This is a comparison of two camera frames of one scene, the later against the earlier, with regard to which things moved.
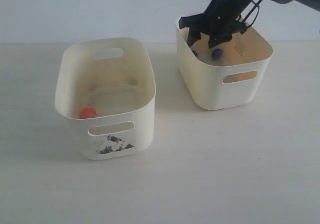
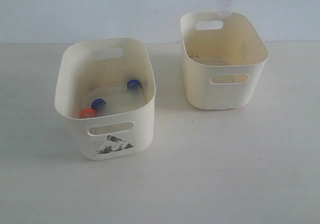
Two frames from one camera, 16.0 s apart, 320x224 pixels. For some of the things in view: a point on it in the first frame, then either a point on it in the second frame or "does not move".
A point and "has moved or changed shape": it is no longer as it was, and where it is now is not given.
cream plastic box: [227, 75] has moved or changed shape
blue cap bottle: [195, 53] -> [100, 106]
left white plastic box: [107, 87] does not move
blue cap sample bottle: [217, 54] -> [134, 86]
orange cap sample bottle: [86, 113] does not move
